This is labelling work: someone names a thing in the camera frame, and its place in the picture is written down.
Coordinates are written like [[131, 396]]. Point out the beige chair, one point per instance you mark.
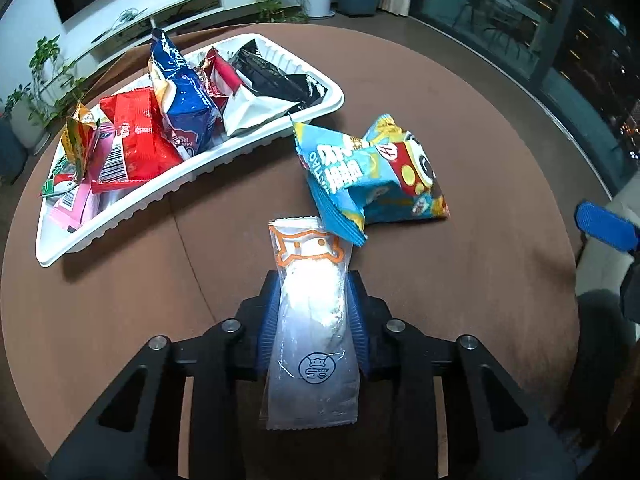
[[600, 270]]

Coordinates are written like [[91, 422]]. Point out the pink white snack packet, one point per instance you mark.
[[75, 205]]

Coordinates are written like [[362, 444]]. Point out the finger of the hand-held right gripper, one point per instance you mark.
[[605, 225]]

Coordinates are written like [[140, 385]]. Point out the white translucent snack packet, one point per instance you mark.
[[310, 280]]

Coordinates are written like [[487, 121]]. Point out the red white long snack packet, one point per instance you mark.
[[222, 77]]

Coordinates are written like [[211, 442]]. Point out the white television cabinet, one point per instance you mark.
[[165, 17]]

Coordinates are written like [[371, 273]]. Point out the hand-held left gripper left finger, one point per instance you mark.
[[267, 320]]

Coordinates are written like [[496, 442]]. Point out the blue cookie packet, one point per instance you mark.
[[187, 100]]

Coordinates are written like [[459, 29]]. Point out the outdoor chair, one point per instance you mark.
[[500, 15]]

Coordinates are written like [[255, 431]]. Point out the red snack bag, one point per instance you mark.
[[137, 135]]

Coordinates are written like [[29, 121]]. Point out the black snack packet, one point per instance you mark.
[[270, 77]]

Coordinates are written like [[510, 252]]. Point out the green red snack packet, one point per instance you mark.
[[57, 177]]

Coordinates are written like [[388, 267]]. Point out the orange snack packet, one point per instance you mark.
[[77, 135]]

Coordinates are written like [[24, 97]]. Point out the thin green plant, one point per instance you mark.
[[52, 67]]

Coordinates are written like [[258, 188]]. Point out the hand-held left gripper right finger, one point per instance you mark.
[[359, 325]]

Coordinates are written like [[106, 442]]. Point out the small plant white pot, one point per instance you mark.
[[30, 120]]

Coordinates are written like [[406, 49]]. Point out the white plastic tray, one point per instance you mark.
[[165, 180]]

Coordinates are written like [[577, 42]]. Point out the leafy plant dark blue pot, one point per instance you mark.
[[10, 150]]

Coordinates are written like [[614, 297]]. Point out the light blue snack bag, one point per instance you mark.
[[360, 175]]

